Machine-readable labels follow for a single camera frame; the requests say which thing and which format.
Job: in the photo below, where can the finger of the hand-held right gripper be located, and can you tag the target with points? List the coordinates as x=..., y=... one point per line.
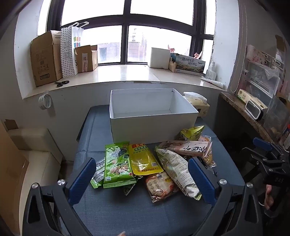
x=256, y=157
x=262, y=143

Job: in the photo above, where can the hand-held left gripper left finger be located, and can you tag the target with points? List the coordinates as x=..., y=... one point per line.
x=82, y=179

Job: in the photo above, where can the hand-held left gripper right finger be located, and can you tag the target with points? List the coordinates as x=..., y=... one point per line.
x=201, y=181

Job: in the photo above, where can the brown noodle packet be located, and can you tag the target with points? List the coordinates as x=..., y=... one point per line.
x=208, y=160

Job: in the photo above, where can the green seaweed snack packet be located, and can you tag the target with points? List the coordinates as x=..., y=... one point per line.
x=117, y=168

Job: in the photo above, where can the yellow-green small snack packet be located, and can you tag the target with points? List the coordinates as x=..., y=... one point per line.
x=191, y=132

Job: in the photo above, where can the yellow snack pouch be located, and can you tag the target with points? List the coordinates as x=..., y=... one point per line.
x=143, y=161

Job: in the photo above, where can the white cardboard box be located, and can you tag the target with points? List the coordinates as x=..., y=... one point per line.
x=147, y=129

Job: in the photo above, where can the person's right hand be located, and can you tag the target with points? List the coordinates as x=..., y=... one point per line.
x=269, y=197

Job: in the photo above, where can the silver green snack packet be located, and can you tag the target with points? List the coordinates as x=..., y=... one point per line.
x=98, y=174

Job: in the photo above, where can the white patterned snack bag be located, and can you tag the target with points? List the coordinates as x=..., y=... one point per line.
x=179, y=172

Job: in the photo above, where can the white framed mirror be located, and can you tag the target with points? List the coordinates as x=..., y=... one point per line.
x=253, y=110

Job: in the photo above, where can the pink long snack packet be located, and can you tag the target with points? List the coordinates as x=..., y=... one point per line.
x=185, y=146

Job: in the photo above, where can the clear orange snack packet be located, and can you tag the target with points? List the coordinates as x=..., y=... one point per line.
x=158, y=186

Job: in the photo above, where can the wooden side table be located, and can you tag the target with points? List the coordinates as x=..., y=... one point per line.
x=233, y=102

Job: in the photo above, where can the green white tissue pack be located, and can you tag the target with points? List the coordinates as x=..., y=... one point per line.
x=243, y=96

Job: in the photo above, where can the beige storage box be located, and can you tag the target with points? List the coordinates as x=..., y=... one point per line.
x=34, y=140

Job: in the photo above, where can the blue grey table cover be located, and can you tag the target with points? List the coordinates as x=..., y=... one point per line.
x=136, y=215

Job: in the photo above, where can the clear plastic drawer organiser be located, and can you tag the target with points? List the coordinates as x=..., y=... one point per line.
x=260, y=77

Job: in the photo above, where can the yellow tissue pack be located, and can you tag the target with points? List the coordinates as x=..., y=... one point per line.
x=199, y=106

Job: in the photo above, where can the white tube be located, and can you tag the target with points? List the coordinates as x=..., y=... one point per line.
x=215, y=83

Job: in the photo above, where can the white small drawer unit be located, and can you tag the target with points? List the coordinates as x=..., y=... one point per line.
x=273, y=60

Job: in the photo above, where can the white plastic bottle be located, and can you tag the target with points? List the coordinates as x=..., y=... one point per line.
x=210, y=73

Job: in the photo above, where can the clear tape roll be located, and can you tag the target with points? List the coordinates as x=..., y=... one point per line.
x=40, y=99

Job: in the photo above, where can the pink printed box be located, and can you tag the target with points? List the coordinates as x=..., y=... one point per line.
x=253, y=53

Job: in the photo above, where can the black scissors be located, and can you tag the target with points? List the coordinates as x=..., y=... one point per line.
x=60, y=84

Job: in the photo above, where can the landscape printed tissue box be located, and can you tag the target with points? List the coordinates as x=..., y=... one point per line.
x=190, y=64

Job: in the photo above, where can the wooden holder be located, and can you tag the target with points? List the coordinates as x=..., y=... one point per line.
x=172, y=67

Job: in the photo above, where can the small cardboard box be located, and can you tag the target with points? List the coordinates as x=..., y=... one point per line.
x=85, y=60

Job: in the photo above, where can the polka dot paper bag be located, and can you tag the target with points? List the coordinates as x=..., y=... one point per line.
x=68, y=56

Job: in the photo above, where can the large cardboard box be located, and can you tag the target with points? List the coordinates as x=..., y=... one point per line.
x=45, y=61

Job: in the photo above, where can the white square box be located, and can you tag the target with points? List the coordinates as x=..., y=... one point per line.
x=158, y=57

